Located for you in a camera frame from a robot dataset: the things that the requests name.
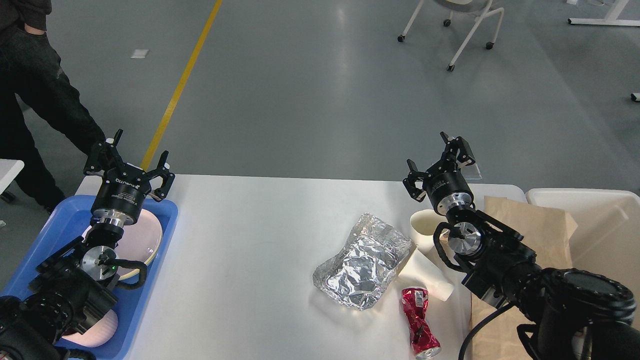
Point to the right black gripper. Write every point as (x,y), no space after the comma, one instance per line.
(448,189)

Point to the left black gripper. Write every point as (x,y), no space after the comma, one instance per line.
(124,189)

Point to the pink plate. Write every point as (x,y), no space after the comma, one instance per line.
(142,237)

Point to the pink mug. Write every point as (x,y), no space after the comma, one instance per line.
(98,334)

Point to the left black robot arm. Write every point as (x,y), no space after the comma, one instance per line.
(75,286)

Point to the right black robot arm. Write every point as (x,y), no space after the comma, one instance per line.
(573,314)

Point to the upright white paper cup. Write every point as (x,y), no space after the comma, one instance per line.
(422,228)

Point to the blue plastic tray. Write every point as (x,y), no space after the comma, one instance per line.
(68,221)

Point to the lying white paper cup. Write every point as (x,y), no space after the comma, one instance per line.
(419,271)

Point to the white paper on floor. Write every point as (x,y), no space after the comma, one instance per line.
(139,53)

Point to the brown paper bag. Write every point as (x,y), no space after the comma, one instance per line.
(547,232)

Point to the white side table left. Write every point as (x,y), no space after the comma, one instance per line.
(9,170)

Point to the crumpled aluminium foil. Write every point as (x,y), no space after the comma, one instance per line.
(359,274)

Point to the person in dark clothes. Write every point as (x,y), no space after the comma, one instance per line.
(31,71)

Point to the crushed red can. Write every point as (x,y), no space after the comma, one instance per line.
(424,344)

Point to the white plastic bin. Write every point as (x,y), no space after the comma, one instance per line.
(607,238)

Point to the white table frame corner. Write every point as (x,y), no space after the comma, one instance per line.
(611,18)

